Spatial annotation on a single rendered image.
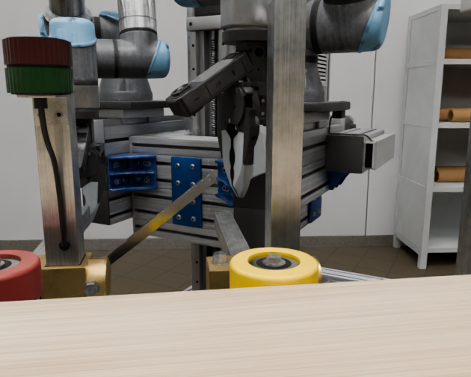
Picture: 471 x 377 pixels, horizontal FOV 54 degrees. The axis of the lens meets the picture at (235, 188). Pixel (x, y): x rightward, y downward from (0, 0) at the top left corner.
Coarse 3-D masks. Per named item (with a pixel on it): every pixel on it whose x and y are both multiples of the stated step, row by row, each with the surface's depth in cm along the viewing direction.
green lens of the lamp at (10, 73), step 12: (12, 72) 41; (24, 72) 41; (36, 72) 41; (48, 72) 41; (60, 72) 42; (72, 72) 44; (12, 84) 41; (24, 84) 41; (36, 84) 41; (48, 84) 42; (60, 84) 42; (72, 84) 44
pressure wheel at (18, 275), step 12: (0, 252) 44; (12, 252) 44; (24, 252) 44; (0, 264) 41; (12, 264) 41; (24, 264) 41; (36, 264) 41; (0, 276) 38; (12, 276) 39; (24, 276) 40; (36, 276) 41; (0, 288) 38; (12, 288) 39; (24, 288) 40; (36, 288) 41; (0, 300) 38; (12, 300) 39; (24, 300) 40
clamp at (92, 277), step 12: (84, 264) 51; (96, 264) 52; (108, 264) 54; (48, 276) 50; (60, 276) 50; (72, 276) 50; (84, 276) 50; (96, 276) 51; (108, 276) 54; (48, 288) 50; (60, 288) 50; (72, 288) 51; (84, 288) 50; (96, 288) 50; (108, 288) 54
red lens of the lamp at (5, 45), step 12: (12, 48) 41; (24, 48) 40; (36, 48) 41; (48, 48) 41; (60, 48) 42; (12, 60) 41; (24, 60) 41; (36, 60) 41; (48, 60) 41; (60, 60) 42; (72, 60) 44
